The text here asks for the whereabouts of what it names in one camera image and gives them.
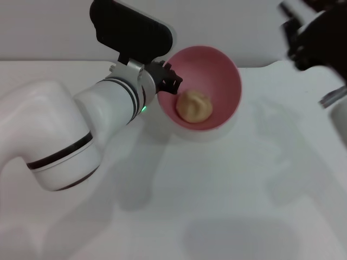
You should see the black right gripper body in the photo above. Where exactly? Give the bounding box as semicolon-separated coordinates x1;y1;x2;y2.
287;2;347;85

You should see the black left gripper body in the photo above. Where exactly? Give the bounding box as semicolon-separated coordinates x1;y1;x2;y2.
144;62;168;96

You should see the round tan egg yolk pastry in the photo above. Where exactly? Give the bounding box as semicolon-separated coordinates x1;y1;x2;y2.
176;88;214;124

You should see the right arm cable with plug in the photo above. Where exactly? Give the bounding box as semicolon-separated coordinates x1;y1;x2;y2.
318;86;347;109

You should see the pink plastic bowl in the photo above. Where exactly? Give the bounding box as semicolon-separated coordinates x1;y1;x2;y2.
157;44;243;132

